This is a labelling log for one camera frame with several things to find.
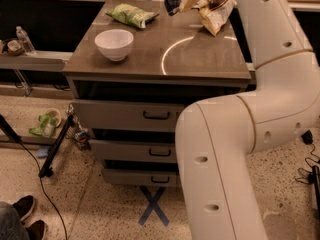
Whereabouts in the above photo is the upper dark shoe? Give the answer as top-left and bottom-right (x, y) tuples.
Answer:
(13, 195), (36, 221)

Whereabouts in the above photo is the green jalapeno chip bag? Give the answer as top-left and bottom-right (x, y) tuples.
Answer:
(106, 3), (159, 29)

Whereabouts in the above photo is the small cup on tray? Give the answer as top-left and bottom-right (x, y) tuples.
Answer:
(7, 40), (21, 53)

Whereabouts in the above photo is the black floor cable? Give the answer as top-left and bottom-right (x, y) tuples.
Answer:
(0, 114), (69, 240)

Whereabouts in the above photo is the blue rxbar blueberry wrapper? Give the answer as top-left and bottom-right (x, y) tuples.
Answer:
(164, 0), (181, 16)

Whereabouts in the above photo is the brown white chip bag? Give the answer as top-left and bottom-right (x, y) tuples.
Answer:
(197, 0), (235, 36)

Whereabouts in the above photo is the blue tape cross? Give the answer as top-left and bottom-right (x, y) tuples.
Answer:
(138, 186), (170, 227)

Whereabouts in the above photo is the white ceramic bowl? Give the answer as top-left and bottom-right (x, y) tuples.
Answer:
(95, 29), (134, 61)

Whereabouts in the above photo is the black tripod leg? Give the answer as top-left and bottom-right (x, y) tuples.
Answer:
(38, 115), (74, 178)

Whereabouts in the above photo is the middle grey drawer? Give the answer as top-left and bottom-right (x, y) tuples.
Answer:
(90, 140), (177, 163)

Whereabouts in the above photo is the green white cloth bundle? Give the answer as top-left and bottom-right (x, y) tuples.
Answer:
(29, 108), (62, 138)

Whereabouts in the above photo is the lower dark shoe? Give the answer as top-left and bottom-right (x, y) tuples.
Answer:
(26, 220), (47, 240)

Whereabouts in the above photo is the grey drawer cabinet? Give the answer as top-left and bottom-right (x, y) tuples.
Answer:
(63, 1), (251, 174)

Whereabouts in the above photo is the black power adapter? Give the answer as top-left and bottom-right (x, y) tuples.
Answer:
(301, 130), (313, 145)

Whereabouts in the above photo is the small can on floor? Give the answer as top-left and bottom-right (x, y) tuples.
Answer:
(75, 130), (89, 143)

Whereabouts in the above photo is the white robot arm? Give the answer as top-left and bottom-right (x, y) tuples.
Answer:
(175, 0), (320, 240)

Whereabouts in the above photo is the clear plastic water bottle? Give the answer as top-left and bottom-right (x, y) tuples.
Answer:
(16, 26), (36, 55)

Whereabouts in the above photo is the top grey drawer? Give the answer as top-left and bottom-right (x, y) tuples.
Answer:
(73, 99), (184, 132)

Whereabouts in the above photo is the dark shoe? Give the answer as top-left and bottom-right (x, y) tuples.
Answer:
(26, 220), (47, 240)
(13, 195), (36, 221)

